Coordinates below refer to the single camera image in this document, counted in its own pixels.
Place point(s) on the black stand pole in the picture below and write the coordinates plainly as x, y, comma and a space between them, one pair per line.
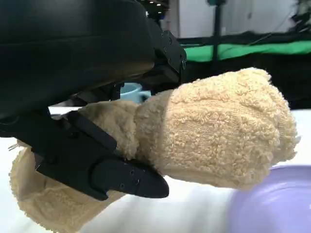
216, 29

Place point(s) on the pale green mug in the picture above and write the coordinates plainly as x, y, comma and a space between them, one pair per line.
131, 93

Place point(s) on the green cloth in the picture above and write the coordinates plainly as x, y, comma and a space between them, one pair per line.
255, 49

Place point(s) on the lilac plate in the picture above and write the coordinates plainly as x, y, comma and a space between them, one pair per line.
274, 204

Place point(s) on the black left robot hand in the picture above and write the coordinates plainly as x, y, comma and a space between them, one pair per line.
73, 48

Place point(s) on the beige towel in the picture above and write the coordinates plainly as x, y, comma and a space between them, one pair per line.
218, 133

